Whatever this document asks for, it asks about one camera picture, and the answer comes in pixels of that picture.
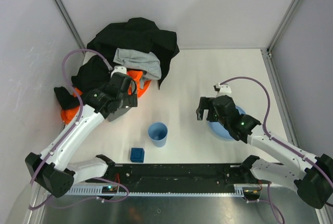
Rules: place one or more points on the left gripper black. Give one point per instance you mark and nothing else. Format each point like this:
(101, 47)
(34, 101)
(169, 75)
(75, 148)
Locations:
(127, 101)

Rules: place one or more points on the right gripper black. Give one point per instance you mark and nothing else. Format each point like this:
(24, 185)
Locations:
(206, 104)

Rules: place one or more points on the orange cloth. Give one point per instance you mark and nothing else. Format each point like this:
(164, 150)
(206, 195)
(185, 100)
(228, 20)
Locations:
(68, 114)

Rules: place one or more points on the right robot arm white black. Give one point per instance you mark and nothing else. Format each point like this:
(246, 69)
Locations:
(309, 175)

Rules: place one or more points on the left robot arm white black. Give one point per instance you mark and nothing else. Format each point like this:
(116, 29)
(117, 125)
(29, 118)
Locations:
(51, 168)

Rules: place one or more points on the light grey cloth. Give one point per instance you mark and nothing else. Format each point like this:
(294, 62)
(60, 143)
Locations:
(132, 59)

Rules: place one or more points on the black cloth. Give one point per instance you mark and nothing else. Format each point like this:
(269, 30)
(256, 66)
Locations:
(138, 34)

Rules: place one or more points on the blue plastic bowl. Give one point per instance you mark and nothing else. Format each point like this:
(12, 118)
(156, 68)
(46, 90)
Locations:
(219, 130)

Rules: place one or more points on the blue plastic cup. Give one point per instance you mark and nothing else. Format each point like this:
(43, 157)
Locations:
(158, 133)

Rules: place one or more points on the blue cube block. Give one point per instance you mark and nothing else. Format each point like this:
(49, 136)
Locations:
(137, 155)

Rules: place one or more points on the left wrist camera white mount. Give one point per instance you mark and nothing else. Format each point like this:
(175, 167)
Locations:
(121, 69)

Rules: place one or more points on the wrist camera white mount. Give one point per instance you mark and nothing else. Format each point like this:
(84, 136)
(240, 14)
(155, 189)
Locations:
(121, 69)
(222, 89)

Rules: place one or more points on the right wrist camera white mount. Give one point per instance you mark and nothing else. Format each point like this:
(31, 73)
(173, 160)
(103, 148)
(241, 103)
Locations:
(222, 89)

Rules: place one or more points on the right aluminium frame post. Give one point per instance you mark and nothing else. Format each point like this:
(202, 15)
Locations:
(290, 12)

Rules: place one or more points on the aluminium frame post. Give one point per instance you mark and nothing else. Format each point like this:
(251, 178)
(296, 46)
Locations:
(290, 12)
(68, 21)

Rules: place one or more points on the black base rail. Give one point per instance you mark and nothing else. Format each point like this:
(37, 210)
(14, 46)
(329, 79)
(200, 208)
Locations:
(179, 177)

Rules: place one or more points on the white slotted cable duct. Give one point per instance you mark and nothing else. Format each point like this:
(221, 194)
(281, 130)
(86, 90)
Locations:
(112, 190)

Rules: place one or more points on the left aluminium frame post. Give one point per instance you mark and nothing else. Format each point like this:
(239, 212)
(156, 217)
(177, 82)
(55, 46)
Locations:
(68, 21)

